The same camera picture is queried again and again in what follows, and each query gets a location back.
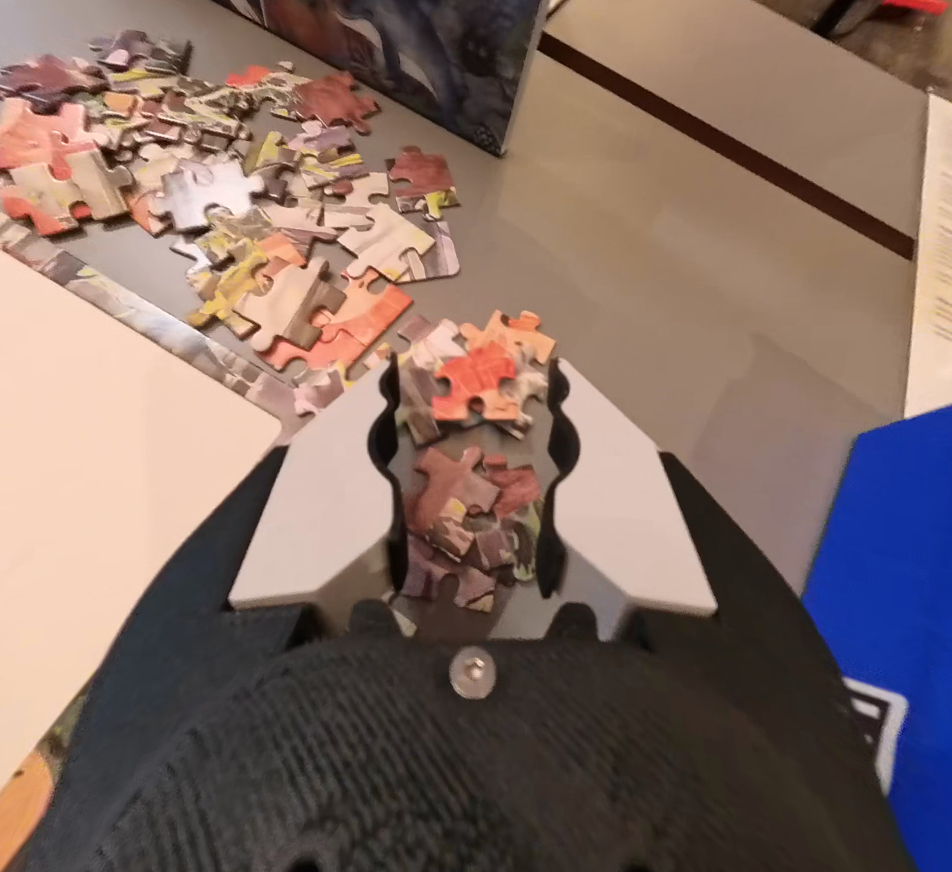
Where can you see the jigsaw puzzle frame board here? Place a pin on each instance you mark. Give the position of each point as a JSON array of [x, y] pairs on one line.
[[111, 478]]

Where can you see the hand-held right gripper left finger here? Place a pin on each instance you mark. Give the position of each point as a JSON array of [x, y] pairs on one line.
[[312, 515]]

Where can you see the blue plastic bin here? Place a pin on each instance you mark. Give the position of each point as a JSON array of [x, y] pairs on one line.
[[900, 552]]

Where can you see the printed paper sheet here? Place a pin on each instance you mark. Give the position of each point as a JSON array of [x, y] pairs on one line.
[[933, 254]]

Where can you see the pile of jigsaw puzzle pieces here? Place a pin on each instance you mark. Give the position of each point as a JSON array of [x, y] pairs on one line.
[[245, 217]]

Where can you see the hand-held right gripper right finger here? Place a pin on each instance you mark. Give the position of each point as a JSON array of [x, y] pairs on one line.
[[632, 522]]

